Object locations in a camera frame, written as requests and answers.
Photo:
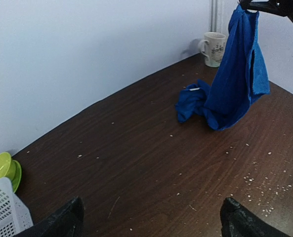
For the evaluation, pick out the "lime green bowl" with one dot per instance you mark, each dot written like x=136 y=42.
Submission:
x=10 y=169

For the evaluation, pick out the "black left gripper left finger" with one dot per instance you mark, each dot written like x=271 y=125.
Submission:
x=67 y=221

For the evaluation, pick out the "blue cloth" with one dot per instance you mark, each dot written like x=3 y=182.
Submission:
x=241 y=78

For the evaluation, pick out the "right aluminium corner post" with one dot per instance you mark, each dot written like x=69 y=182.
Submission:
x=216 y=15

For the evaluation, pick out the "white printed mug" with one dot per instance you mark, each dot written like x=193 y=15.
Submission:
x=212 y=46

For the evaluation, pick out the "white plastic perforated basket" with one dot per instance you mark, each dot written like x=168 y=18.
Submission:
x=14 y=215

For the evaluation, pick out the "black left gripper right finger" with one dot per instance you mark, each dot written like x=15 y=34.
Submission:
x=238 y=221

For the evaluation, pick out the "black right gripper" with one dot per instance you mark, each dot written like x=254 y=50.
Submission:
x=277 y=7

